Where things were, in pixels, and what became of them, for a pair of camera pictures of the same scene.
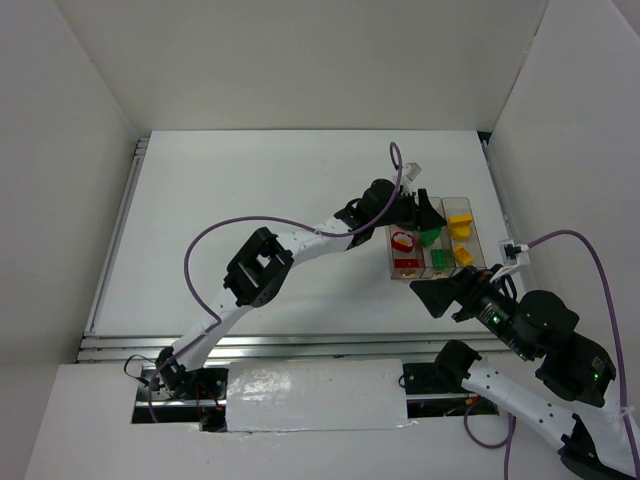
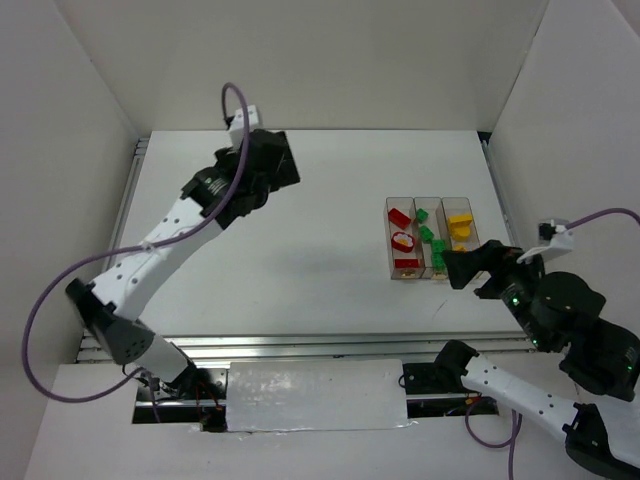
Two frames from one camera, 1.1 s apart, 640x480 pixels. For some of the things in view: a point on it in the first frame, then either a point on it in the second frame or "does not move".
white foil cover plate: (324, 394) does not move
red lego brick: (406, 263) does not move
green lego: (439, 258) does not move
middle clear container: (438, 250) does not move
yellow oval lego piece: (460, 226) does not move
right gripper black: (463, 295) → (489, 267)
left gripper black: (415, 211) → (267, 163)
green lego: (429, 236) → (438, 246)
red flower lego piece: (402, 241) does not move
